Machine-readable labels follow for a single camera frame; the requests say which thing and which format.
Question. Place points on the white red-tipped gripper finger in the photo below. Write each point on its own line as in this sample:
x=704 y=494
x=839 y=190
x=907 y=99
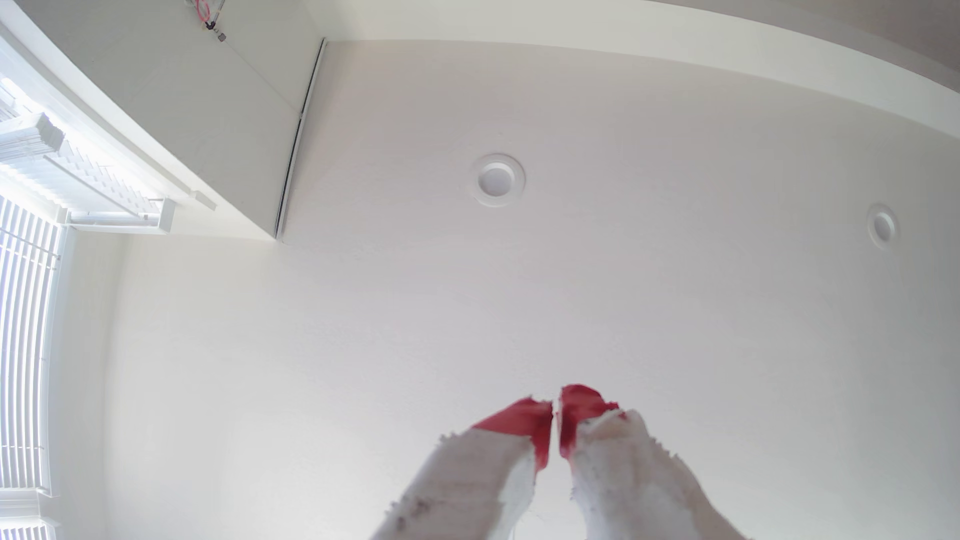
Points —
x=480 y=480
x=630 y=480

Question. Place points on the round recessed ceiling light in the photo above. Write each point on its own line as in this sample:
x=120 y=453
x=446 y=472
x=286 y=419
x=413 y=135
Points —
x=883 y=226
x=497 y=180

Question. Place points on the black door track strip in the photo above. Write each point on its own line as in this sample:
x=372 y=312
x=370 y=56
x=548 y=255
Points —
x=300 y=135

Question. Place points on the white window blind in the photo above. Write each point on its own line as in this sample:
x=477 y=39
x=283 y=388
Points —
x=90 y=180
x=22 y=337

